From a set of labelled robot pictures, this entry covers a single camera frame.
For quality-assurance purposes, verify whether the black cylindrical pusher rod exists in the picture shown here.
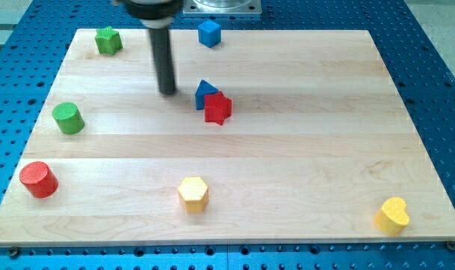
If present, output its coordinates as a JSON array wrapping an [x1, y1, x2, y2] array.
[[148, 28, 176, 95]]

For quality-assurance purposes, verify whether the blue cube block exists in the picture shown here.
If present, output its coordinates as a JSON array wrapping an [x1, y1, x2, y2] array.
[[197, 19, 222, 48]]

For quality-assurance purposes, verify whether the green star block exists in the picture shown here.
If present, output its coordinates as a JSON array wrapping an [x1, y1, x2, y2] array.
[[94, 26, 123, 55]]

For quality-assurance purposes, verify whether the red star block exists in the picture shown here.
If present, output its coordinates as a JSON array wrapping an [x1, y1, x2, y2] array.
[[204, 91, 232, 125]]

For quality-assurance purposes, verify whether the blue triangle block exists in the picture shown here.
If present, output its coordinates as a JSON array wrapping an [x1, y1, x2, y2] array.
[[195, 79, 219, 110]]

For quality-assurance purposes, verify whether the green cylinder block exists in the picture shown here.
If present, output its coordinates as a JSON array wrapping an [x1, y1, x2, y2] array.
[[52, 102, 85, 135]]

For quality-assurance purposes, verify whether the light wooden board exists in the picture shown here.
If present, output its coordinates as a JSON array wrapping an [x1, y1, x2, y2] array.
[[0, 28, 455, 247]]

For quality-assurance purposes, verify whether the yellow hexagon block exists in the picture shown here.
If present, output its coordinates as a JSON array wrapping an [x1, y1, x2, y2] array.
[[178, 176, 209, 213]]

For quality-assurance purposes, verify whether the red cylinder block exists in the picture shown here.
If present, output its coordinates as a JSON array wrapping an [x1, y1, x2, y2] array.
[[19, 161, 58, 199]]

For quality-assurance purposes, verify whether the yellow heart block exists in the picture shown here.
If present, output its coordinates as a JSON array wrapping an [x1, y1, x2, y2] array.
[[373, 196, 410, 237]]

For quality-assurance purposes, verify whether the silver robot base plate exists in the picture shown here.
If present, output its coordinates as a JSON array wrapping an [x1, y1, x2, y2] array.
[[183, 0, 262, 14]]

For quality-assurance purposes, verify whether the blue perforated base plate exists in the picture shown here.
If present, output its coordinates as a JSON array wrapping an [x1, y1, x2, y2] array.
[[0, 1, 455, 269]]

